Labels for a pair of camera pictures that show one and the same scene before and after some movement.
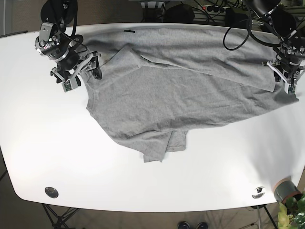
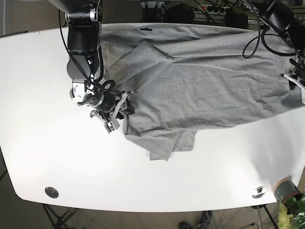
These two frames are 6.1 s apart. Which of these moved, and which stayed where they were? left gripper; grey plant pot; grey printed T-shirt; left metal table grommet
Moved: left gripper
Stayed: left metal table grommet; grey plant pot; grey printed T-shirt
